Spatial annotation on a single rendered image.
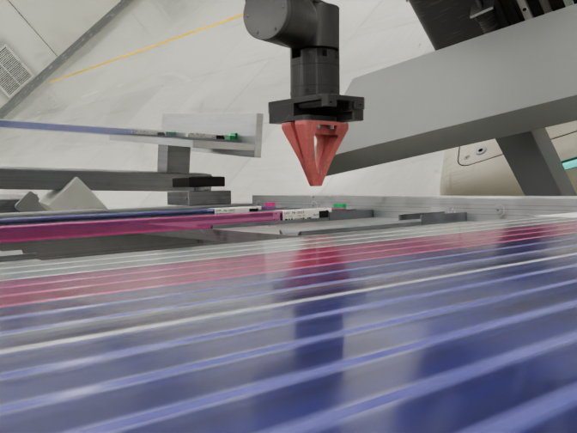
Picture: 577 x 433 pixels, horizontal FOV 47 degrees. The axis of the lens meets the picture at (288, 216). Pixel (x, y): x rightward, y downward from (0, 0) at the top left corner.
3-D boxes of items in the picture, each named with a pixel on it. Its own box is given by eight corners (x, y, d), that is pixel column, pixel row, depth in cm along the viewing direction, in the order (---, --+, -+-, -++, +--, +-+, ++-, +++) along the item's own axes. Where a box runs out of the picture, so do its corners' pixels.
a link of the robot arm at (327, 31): (348, 1, 77) (306, 9, 80) (317, -14, 71) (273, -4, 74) (348, 61, 77) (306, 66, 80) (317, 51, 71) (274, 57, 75)
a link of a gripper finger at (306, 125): (306, 186, 73) (306, 100, 73) (267, 186, 79) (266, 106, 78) (350, 186, 77) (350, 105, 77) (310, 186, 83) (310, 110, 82)
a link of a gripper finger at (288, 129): (321, 186, 71) (320, 98, 71) (280, 186, 77) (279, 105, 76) (366, 186, 76) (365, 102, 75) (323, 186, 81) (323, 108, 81)
